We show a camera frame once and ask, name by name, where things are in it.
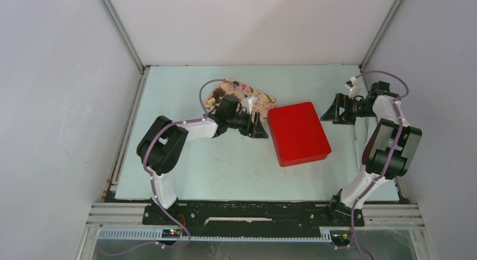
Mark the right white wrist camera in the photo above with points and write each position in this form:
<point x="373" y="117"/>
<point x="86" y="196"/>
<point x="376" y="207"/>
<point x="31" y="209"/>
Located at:
<point x="353" y="88"/>

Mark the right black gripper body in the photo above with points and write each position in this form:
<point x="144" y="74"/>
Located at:
<point x="353" y="109"/>

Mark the floral serving tray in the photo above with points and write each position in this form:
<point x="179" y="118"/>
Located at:
<point x="240" y="91"/>

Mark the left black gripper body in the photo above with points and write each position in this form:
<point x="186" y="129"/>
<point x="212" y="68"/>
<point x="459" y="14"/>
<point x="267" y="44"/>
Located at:
<point x="242" y="122"/>

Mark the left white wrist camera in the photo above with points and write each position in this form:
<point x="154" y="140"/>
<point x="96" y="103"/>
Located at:
<point x="249" y="103"/>

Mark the steel tongs white handle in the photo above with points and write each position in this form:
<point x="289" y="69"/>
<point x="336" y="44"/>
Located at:
<point x="360" y="137"/>

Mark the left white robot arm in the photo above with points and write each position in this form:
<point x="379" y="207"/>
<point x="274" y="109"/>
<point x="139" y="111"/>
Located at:
<point x="161" y="146"/>

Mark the dark chocolate on tray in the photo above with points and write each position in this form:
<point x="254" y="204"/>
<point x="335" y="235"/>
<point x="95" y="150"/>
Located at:
<point x="217" y="95"/>

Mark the red box lid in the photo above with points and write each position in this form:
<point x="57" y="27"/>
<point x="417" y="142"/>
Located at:
<point x="297" y="134"/>

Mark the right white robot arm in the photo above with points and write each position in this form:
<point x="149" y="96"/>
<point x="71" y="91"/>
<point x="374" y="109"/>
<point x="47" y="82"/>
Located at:
<point x="389" y="151"/>

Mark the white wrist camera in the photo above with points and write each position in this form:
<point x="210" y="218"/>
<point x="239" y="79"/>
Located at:
<point x="249" y="103"/>
<point x="353" y="88"/>

